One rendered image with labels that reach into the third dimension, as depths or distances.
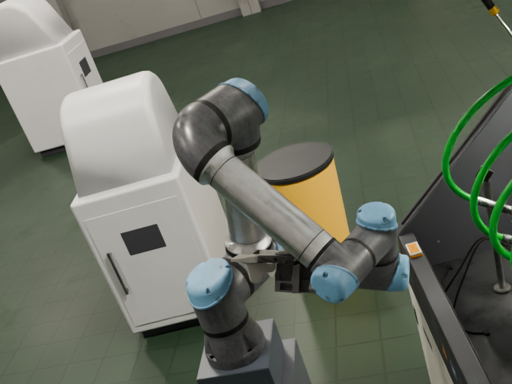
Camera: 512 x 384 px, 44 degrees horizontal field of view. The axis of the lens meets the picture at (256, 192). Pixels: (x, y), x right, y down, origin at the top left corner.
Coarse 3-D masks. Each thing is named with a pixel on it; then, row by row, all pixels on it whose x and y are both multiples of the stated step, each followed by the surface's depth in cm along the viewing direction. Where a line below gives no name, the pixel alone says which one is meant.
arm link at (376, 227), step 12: (372, 204) 120; (384, 204) 120; (360, 216) 118; (372, 216) 117; (384, 216) 117; (360, 228) 118; (372, 228) 117; (384, 228) 117; (396, 228) 119; (360, 240) 115; (372, 240) 115; (384, 240) 117; (396, 240) 121; (384, 252) 117; (396, 252) 122; (384, 264) 121
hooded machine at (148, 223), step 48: (96, 96) 289; (144, 96) 282; (96, 144) 285; (144, 144) 283; (96, 192) 288; (144, 192) 282; (192, 192) 297; (96, 240) 293; (144, 240) 293; (192, 240) 293; (144, 288) 305; (144, 336) 324
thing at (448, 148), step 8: (504, 80) 117; (496, 88) 117; (488, 96) 117; (480, 104) 118; (472, 112) 119; (464, 120) 119; (456, 128) 120; (456, 136) 121; (448, 144) 122; (448, 152) 122; (448, 160) 123; (448, 168) 124; (448, 176) 125; (448, 184) 126; (456, 192) 126; (464, 192) 127
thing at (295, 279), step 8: (280, 264) 131; (288, 264) 130; (296, 264) 130; (280, 272) 131; (288, 272) 131; (296, 272) 129; (304, 272) 131; (280, 280) 131; (288, 280) 131; (296, 280) 129; (304, 280) 130; (280, 288) 131; (288, 288) 130; (296, 288) 129; (304, 288) 130
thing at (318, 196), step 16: (304, 144) 320; (320, 144) 314; (272, 160) 314; (288, 160) 309; (304, 160) 303; (320, 160) 298; (272, 176) 298; (288, 176) 293; (304, 176) 290; (320, 176) 294; (336, 176) 306; (288, 192) 295; (304, 192) 294; (320, 192) 297; (336, 192) 305; (304, 208) 298; (320, 208) 300; (336, 208) 307; (320, 224) 304; (336, 224) 309
